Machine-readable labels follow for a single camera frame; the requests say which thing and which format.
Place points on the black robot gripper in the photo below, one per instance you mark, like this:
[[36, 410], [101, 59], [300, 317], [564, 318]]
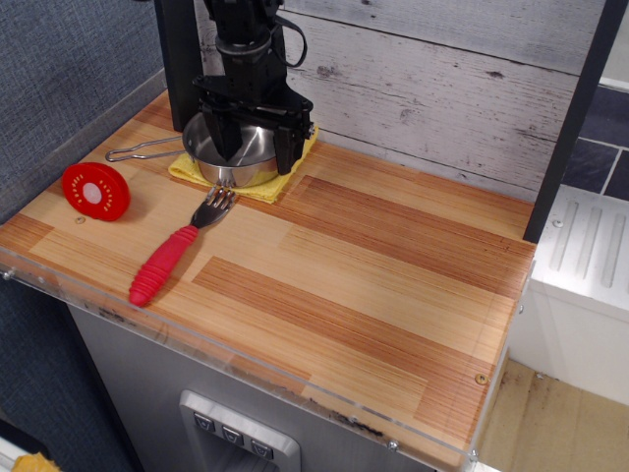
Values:
[[253, 90]]

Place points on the stainless steel pot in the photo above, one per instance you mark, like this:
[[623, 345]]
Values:
[[254, 163]]

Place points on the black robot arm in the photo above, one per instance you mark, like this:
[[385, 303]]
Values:
[[250, 25]]

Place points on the yellow cloth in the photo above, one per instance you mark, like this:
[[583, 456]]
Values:
[[275, 184]]

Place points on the red toy tomato slice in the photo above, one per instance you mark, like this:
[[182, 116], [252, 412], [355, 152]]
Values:
[[96, 190]]

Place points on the clear acrylic front guard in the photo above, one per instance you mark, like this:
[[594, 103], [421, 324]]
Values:
[[393, 435]]

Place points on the grey toy fridge cabinet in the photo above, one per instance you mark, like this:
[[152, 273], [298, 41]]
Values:
[[165, 398]]

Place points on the silver dispenser button panel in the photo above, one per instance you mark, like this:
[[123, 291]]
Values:
[[236, 435]]

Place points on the white toy sink unit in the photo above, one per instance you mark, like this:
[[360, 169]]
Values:
[[572, 322]]

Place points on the yellow object bottom left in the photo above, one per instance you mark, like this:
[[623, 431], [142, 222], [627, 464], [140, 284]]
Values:
[[34, 463]]

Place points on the red handled metal fork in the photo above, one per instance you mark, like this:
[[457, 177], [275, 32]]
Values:
[[155, 272]]

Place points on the right black vertical post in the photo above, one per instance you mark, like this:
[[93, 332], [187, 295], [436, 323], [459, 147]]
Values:
[[605, 34]]

